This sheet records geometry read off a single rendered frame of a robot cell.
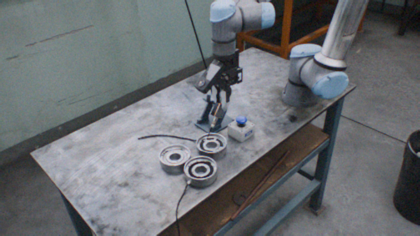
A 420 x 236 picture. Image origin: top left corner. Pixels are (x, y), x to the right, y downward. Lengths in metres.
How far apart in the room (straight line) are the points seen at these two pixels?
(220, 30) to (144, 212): 0.57
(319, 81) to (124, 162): 0.72
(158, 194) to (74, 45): 1.70
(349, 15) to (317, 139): 0.68
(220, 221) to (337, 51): 0.72
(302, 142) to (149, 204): 0.86
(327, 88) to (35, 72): 1.89
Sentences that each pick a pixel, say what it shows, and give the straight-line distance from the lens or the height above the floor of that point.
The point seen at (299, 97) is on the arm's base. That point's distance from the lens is 1.44.
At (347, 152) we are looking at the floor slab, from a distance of 2.55.
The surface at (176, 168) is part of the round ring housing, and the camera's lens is 1.14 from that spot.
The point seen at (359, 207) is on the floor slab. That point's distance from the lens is 2.22.
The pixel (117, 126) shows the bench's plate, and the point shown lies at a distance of 1.41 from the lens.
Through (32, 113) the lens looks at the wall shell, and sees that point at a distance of 2.68.
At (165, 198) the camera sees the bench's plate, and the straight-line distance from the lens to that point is 1.09.
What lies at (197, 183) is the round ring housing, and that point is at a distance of 1.08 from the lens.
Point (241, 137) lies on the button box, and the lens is 1.24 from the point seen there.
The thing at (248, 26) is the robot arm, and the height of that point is 1.22.
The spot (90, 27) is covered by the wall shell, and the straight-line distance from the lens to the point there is 2.64.
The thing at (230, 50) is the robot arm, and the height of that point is 1.15.
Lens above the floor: 1.61
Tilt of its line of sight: 36 degrees down
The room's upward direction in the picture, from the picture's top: 3 degrees counter-clockwise
